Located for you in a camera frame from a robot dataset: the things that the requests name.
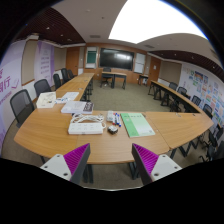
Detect white power strip cable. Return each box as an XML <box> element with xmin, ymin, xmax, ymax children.
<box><xmin>69</xmin><ymin>112</ymin><xmax>107</xmax><ymax>130</ymax></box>

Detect white paper sheets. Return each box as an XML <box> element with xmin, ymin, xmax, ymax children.
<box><xmin>61</xmin><ymin>91</ymin><xmax>81</xmax><ymax>102</ymax></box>

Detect white wall board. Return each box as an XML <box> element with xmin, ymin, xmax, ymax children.
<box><xmin>133</xmin><ymin>52</ymin><xmax>147</xmax><ymax>75</ymax></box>

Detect wooden door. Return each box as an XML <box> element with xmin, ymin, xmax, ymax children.
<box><xmin>65</xmin><ymin>46</ymin><xmax>81</xmax><ymax>76</ymax></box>
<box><xmin>148</xmin><ymin>56</ymin><xmax>162</xmax><ymax>86</ymax></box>

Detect white and maroon book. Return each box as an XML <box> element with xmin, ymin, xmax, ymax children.
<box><xmin>60</xmin><ymin>100</ymin><xmax>95</xmax><ymax>116</ymax></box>

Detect purple wall banner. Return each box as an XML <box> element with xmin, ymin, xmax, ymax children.
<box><xmin>34</xmin><ymin>40</ymin><xmax>56</xmax><ymax>85</ymax></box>

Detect row of black office chairs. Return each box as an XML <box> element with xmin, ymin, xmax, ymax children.
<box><xmin>168</xmin><ymin>81</ymin><xmax>224</xmax><ymax>162</ymax></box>
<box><xmin>53</xmin><ymin>67</ymin><xmax>76</xmax><ymax>91</ymax></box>

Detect large black wall screen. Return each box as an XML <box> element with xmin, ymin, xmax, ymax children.
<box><xmin>99</xmin><ymin>47</ymin><xmax>136</xmax><ymax>71</ymax></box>

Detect long wooden conference table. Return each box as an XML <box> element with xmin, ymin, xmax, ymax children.
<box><xmin>147</xmin><ymin>79</ymin><xmax>202</xmax><ymax>113</ymax></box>

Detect wooden desk with black legs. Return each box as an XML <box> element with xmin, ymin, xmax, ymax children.
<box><xmin>100</xmin><ymin>71</ymin><xmax>128</xmax><ymax>90</ymax></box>

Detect colourful wall pictures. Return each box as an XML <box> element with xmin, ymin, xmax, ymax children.
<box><xmin>181</xmin><ymin>64</ymin><xmax>224</xmax><ymax>128</ymax></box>

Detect small blue-white packet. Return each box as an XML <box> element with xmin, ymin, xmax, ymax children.
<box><xmin>54</xmin><ymin>97</ymin><xmax>70</xmax><ymax>104</ymax></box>

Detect black desk chair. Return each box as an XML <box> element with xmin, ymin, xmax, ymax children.
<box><xmin>100</xmin><ymin>67</ymin><xmax>113</xmax><ymax>88</ymax></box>

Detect small dark side table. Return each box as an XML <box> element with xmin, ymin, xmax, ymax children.
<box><xmin>138</xmin><ymin>74</ymin><xmax>150</xmax><ymax>87</ymax></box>

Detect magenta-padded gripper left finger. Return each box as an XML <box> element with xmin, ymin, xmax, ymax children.
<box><xmin>39</xmin><ymin>143</ymin><xmax>92</xmax><ymax>186</ymax></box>

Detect black mesh office chair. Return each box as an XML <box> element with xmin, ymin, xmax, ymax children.
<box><xmin>33</xmin><ymin>78</ymin><xmax>52</xmax><ymax>100</ymax></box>
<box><xmin>9</xmin><ymin>88</ymin><xmax>36</xmax><ymax>128</ymax></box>

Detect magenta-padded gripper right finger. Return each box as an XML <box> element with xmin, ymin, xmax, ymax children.
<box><xmin>131</xmin><ymin>143</ymin><xmax>183</xmax><ymax>186</ymax></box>

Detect bright ceiling light panel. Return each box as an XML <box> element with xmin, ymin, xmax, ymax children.
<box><xmin>108</xmin><ymin>0</ymin><xmax>208</xmax><ymax>45</ymax></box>

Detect green booklet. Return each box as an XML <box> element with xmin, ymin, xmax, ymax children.
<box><xmin>120</xmin><ymin>112</ymin><xmax>157</xmax><ymax>139</ymax></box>

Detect white remote control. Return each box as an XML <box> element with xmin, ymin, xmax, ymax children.
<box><xmin>106</xmin><ymin>110</ymin><xmax>116</xmax><ymax>123</ymax></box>

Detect green wall board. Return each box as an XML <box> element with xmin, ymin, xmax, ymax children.
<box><xmin>85</xmin><ymin>46</ymin><xmax>99</xmax><ymax>70</ymax></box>

